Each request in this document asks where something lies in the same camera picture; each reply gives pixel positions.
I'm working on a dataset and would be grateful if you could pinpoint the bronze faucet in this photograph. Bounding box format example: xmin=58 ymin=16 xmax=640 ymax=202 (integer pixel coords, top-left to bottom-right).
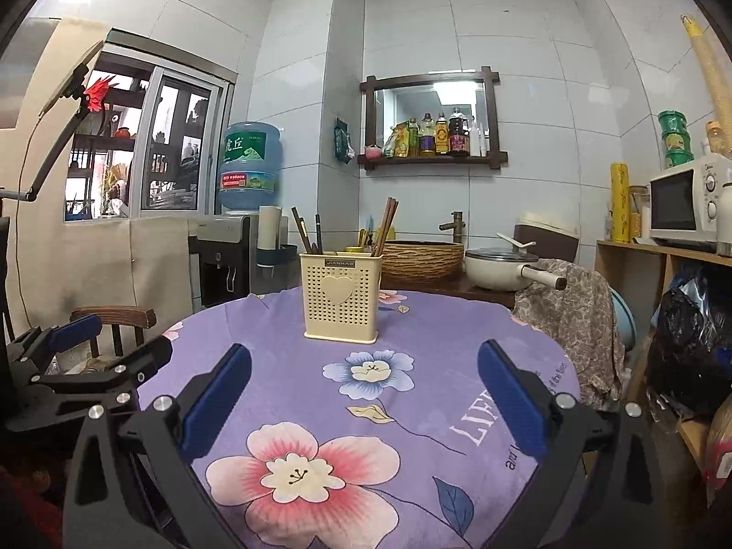
xmin=439 ymin=211 xmax=468 ymax=244

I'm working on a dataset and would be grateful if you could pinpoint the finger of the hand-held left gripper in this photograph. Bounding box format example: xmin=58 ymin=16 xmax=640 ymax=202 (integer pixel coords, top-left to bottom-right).
xmin=31 ymin=336 xmax=173 ymax=394
xmin=8 ymin=316 xmax=104 ymax=365

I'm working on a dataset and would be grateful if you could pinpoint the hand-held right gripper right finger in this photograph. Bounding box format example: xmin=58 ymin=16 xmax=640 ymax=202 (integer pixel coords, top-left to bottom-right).
xmin=477 ymin=340 xmax=667 ymax=549

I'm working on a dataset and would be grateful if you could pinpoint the yellow film roll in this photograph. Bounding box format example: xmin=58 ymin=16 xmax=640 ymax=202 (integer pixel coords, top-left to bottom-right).
xmin=610 ymin=162 xmax=630 ymax=242

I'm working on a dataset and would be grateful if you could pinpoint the purple floral tablecloth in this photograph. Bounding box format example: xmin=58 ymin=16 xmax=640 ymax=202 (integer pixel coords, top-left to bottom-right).
xmin=136 ymin=287 xmax=581 ymax=549

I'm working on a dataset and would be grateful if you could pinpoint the white paper roll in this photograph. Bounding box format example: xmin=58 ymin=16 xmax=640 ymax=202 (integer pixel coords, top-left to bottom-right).
xmin=258 ymin=205 xmax=282 ymax=253

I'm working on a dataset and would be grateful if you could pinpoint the brown floral cloth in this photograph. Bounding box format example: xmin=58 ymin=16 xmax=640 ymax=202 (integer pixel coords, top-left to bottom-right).
xmin=511 ymin=258 xmax=627 ymax=409

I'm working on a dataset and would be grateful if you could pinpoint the blue plastic basin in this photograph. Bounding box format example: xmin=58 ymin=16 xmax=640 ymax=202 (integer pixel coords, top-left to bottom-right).
xmin=609 ymin=289 xmax=637 ymax=351

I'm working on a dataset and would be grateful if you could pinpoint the glass jar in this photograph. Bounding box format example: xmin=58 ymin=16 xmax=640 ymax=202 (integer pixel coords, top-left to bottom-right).
xmin=629 ymin=184 xmax=651 ymax=241

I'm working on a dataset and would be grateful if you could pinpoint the white squeeze bottle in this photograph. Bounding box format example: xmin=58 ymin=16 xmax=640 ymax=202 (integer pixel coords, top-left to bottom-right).
xmin=470 ymin=116 xmax=490 ymax=157

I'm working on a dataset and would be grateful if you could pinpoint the beige light panel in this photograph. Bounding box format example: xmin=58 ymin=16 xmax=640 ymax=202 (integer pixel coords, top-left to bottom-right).
xmin=37 ymin=16 xmax=112 ymax=121

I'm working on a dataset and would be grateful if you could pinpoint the white microwave oven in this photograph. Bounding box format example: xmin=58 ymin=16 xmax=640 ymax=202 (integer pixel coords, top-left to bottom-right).
xmin=648 ymin=154 xmax=732 ymax=247

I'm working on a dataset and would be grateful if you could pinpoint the cream and brown rice cooker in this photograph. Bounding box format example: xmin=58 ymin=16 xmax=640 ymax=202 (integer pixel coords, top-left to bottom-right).
xmin=513 ymin=211 xmax=581 ymax=267

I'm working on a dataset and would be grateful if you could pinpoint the beige cloth cover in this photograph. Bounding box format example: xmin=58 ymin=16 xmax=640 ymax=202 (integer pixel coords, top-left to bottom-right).
xmin=0 ymin=123 xmax=192 ymax=344

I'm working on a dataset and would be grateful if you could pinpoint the brown woven basin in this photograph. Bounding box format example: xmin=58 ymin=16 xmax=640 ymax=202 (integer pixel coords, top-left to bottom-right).
xmin=377 ymin=241 xmax=465 ymax=284

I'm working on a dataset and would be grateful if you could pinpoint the dark roll holder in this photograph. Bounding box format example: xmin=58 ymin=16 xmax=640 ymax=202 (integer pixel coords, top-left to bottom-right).
xmin=255 ymin=243 xmax=302 ymax=269

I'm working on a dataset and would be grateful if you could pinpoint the wooden framed mirror shelf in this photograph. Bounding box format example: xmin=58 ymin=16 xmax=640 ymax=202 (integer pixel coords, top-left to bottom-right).
xmin=359 ymin=67 xmax=509 ymax=171

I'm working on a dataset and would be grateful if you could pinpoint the cream frying pan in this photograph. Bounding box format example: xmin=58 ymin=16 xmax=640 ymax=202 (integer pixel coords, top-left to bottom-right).
xmin=464 ymin=248 xmax=568 ymax=291

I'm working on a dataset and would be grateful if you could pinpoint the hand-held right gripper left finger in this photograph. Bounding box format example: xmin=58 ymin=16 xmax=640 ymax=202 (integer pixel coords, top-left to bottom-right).
xmin=62 ymin=343 xmax=253 ymax=549

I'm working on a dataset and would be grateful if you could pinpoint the cream perforated utensil holder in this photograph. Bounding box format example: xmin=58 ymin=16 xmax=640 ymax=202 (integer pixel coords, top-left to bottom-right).
xmin=299 ymin=252 xmax=380 ymax=344

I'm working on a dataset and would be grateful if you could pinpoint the black plastic bag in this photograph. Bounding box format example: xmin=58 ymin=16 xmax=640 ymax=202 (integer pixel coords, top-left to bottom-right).
xmin=646 ymin=286 xmax=732 ymax=420

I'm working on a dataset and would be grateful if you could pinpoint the wooden shelf unit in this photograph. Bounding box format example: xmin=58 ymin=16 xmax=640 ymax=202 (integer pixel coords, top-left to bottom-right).
xmin=595 ymin=238 xmax=732 ymax=470

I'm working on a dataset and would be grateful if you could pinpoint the blue water bottle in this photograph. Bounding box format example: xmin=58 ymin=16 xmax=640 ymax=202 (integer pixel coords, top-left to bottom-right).
xmin=216 ymin=121 xmax=284 ymax=212

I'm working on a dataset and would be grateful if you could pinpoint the dark wooden chair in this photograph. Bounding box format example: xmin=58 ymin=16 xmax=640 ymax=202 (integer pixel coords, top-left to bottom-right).
xmin=70 ymin=307 xmax=157 ymax=358

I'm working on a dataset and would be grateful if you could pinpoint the sliding window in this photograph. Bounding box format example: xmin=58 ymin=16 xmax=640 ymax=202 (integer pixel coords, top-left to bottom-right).
xmin=64 ymin=28 xmax=238 ymax=224

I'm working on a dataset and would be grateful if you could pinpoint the dark sauce bottle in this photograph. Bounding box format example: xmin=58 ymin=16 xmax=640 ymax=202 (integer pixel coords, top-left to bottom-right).
xmin=447 ymin=108 xmax=470 ymax=156

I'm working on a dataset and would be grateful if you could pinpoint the green hanging packet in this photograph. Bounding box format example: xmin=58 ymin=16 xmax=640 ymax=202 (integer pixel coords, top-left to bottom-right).
xmin=333 ymin=117 xmax=355 ymax=164

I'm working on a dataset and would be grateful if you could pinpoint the cream corrugated roll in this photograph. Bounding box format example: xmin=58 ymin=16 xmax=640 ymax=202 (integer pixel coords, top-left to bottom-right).
xmin=680 ymin=11 xmax=732 ymax=158

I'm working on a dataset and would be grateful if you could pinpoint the dark wooden counter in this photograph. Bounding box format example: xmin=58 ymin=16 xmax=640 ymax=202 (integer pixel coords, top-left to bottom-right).
xmin=380 ymin=274 xmax=518 ymax=310

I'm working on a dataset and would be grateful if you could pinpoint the grey water dispenser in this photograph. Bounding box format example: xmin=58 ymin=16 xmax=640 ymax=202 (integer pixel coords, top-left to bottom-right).
xmin=188 ymin=214 xmax=287 ymax=307

